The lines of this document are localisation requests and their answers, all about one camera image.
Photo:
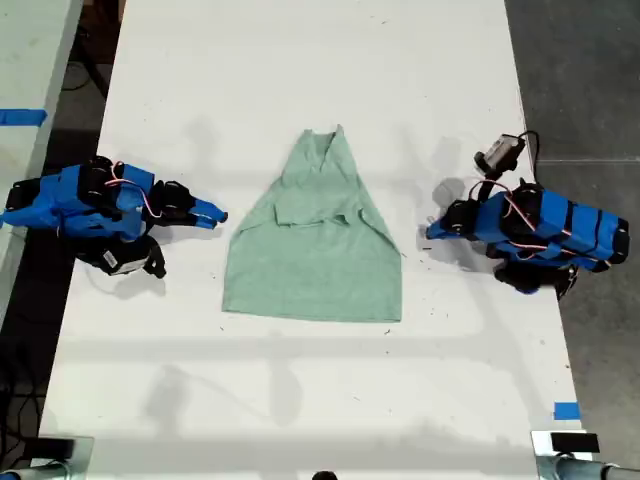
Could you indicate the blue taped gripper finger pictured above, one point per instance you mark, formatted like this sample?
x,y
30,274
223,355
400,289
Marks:
x,y
201,222
212,211
439,227
441,235

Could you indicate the pale green T-shirt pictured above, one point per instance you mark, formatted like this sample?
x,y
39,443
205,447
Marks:
x,y
315,260

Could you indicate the blue and black arm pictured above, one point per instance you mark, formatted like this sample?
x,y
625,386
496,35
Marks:
x,y
565,225
60,202

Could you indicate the long blue tape strip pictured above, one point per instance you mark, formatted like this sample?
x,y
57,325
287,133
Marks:
x,y
22,116

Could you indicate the white side table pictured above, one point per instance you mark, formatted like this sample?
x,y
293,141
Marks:
x,y
27,60

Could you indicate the short blue tape strip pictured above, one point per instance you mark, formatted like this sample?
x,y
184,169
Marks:
x,y
567,410

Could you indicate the small black box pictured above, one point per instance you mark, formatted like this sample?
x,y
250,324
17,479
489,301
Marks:
x,y
52,446
574,442

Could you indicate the black round knob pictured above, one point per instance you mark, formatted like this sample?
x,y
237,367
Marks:
x,y
324,475

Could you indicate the grey metal pipe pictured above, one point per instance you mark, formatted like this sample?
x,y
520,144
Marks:
x,y
35,472
595,471

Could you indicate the black camera stalk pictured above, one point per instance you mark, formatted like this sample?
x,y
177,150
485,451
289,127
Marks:
x,y
492,180
157,257

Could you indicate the black camera box white label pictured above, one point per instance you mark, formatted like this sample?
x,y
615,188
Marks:
x,y
122,260

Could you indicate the grey and black camera box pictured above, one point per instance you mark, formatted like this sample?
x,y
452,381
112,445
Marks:
x,y
502,150

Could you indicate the metal table bracket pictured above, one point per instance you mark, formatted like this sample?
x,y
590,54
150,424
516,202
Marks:
x,y
85,457
542,455

